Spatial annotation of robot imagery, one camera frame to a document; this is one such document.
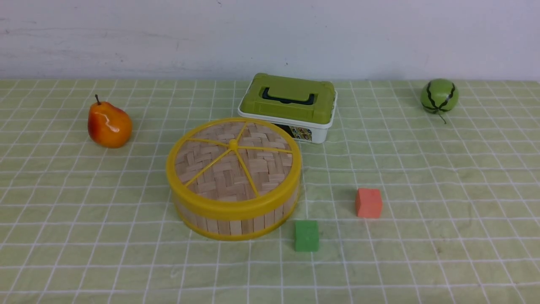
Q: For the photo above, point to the green and white lunch box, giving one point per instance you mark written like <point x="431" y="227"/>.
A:
<point x="305" y="109"/>

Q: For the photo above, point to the orange foam cube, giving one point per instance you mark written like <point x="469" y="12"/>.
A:
<point x="368" y="203"/>

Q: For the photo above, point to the green checkered tablecloth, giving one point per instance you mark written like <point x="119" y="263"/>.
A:
<point x="86" y="224"/>

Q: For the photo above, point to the orange toy pear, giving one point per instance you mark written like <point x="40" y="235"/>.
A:
<point x="107" y="125"/>

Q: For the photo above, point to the green toy watermelon ball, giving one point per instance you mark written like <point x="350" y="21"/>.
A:
<point x="439" y="96"/>

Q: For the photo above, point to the green foam cube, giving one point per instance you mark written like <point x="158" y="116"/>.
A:
<point x="306" y="236"/>

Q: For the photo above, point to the yellow bamboo steamer basket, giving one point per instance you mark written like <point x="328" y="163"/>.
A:
<point x="237" y="220"/>

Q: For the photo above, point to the yellow woven steamer lid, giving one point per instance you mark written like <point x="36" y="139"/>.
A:
<point x="236" y="169"/>

